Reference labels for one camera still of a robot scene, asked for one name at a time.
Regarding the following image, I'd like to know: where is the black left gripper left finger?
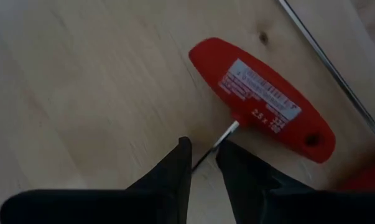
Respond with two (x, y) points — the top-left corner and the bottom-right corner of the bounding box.
(0, 136), (193, 224)

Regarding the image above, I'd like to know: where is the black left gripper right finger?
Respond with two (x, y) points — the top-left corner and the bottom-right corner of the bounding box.
(215, 139), (375, 224)

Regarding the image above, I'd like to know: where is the red T-handle hex key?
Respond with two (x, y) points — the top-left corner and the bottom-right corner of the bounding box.
(188, 37), (337, 172)
(278, 0), (375, 193)

